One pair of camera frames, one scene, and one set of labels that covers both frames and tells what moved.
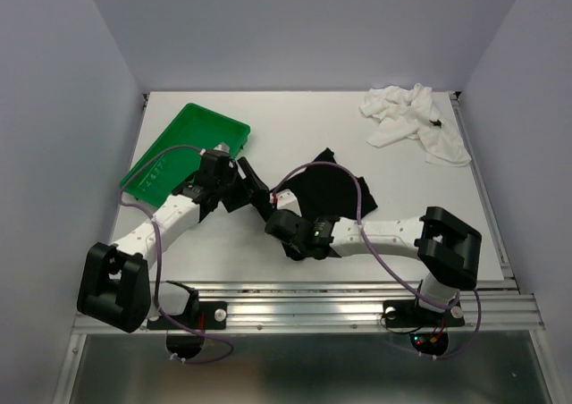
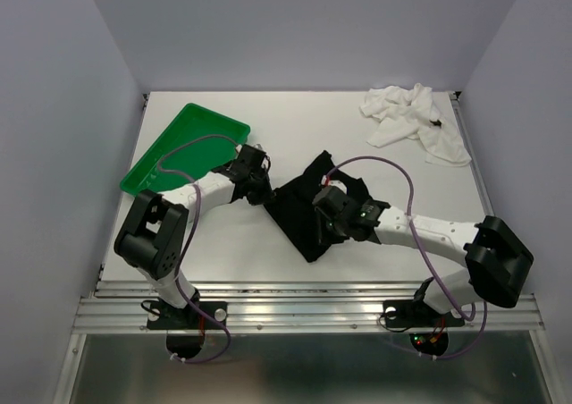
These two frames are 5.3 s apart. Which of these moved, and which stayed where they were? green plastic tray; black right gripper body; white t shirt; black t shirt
Moved: black right gripper body; black t shirt
Stayed: white t shirt; green plastic tray
